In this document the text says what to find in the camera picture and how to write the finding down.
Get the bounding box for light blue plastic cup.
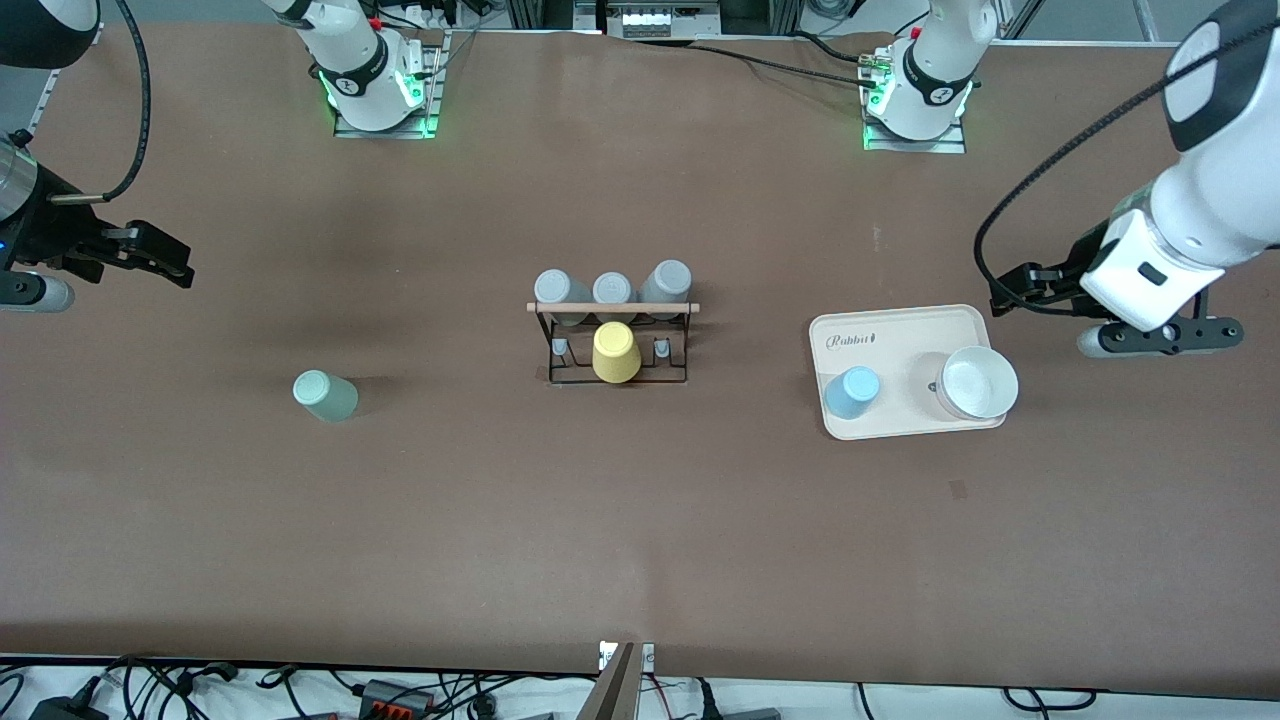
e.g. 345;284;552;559
824;366;882;420

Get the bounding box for mint green plastic cup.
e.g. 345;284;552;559
293;370;359;423

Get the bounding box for white round bowl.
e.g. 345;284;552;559
935;346;1020;421

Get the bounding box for beige rectangular tray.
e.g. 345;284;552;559
809;304;1008;441

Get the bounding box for yellow plastic cup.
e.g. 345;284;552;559
592;321;642;384

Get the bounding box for black power adapter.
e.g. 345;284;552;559
28;694;109;720

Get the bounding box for white socket box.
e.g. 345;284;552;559
605;0;723;39

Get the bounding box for grey connector block orange levers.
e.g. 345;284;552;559
358;678;438;718

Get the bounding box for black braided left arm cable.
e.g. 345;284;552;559
975;18;1280;319

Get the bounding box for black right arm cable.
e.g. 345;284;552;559
48;0;153;204

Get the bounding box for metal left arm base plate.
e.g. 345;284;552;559
860;48;968;155

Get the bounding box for thin black table cable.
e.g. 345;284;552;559
795;30;867;67

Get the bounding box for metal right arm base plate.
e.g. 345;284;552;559
332;28;448;140

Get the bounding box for black braided table cable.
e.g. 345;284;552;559
688;42;869;87

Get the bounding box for black looped floor cable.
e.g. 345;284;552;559
1003;686;1103;713

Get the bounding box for black tangled cable bundle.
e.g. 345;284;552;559
0;654;243;720

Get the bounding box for black wire cup rack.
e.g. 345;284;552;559
526;298;701;387

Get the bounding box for aluminium frame profile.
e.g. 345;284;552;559
505;0;803;37

